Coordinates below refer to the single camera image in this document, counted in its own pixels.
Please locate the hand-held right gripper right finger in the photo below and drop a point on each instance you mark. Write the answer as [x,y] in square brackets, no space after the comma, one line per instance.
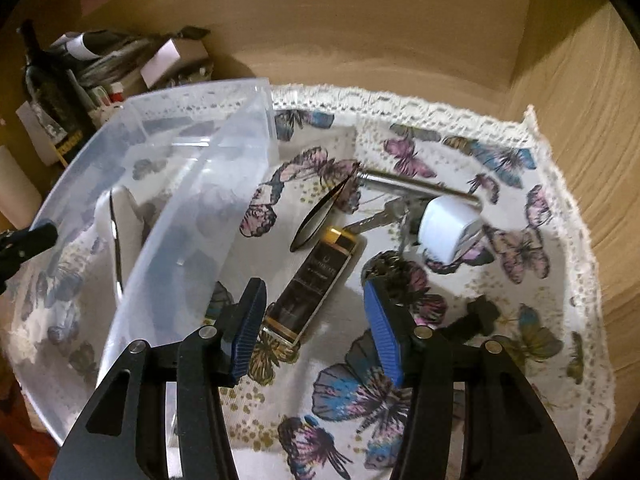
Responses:
[382,330]

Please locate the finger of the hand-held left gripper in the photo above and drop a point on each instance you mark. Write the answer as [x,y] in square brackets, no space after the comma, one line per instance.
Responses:
[35,237]

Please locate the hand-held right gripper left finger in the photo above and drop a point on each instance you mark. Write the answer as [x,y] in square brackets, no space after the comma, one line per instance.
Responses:
[247,330]

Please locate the black and gold perfume bottle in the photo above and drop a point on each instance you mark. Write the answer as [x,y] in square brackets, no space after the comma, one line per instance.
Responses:
[310,285]

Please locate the small black object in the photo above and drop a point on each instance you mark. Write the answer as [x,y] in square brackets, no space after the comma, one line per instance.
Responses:
[480,312]

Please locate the white travel adapter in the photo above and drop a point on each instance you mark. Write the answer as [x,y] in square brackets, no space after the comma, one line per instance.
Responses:
[445,227]

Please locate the clear plastic container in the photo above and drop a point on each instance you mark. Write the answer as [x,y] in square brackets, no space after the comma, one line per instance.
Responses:
[190,200]

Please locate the silver metal tube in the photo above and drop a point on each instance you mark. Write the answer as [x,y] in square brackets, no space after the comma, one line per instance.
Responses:
[400,180]

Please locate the butterfly print lace tablecloth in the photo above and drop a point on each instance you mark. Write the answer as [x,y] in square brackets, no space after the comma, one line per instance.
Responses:
[320,370]

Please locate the white handheld facial device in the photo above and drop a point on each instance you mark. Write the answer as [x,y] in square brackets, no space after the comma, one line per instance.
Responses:
[127,225]

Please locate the white handwritten note paper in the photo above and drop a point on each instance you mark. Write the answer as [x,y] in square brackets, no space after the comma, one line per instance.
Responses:
[35,130]

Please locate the black tweezers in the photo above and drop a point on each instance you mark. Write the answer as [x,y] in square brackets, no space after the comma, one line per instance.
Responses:
[312,220]

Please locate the dark wine bottle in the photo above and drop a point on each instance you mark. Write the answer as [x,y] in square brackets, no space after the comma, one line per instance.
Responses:
[50,90]

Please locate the fruit print cards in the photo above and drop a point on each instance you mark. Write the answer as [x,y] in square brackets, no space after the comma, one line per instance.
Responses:
[107,95]

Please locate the stack of papers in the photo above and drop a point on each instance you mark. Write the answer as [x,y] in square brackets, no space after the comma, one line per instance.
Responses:
[110,67]

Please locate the rolled printed paper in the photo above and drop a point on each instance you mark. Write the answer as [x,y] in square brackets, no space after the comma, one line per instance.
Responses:
[80,47]

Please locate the small white box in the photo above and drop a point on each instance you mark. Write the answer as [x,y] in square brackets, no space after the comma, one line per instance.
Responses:
[165,62]

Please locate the dark brown object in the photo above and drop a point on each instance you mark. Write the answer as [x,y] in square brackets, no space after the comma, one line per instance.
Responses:
[192,32]

